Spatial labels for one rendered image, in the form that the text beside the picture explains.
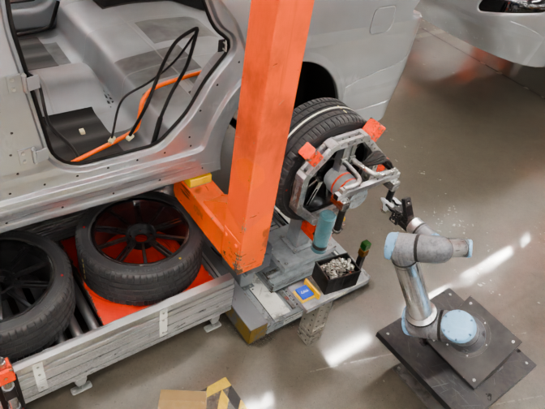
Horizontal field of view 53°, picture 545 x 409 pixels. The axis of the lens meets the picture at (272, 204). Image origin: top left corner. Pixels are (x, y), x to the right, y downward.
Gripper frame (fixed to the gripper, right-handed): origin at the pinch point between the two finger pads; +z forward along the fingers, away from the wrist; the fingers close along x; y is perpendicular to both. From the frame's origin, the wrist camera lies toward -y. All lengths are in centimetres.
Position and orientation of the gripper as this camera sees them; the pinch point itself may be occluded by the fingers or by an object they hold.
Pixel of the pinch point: (386, 196)
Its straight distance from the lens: 292.5
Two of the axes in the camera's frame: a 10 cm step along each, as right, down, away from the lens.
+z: -5.7, -6.0, 5.6
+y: -1.4, 7.4, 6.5
